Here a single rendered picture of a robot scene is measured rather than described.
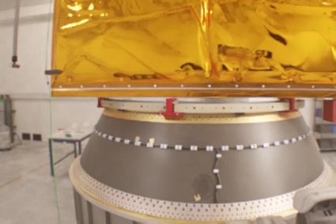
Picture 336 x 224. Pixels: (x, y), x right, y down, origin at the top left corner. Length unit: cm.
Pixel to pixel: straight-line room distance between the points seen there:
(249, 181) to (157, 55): 83
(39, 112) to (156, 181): 738
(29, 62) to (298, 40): 814
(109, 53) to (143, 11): 31
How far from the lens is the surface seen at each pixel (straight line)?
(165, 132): 132
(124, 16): 145
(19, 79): 895
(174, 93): 138
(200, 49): 136
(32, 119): 867
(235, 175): 127
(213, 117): 132
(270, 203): 133
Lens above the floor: 179
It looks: 2 degrees down
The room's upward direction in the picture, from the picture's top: straight up
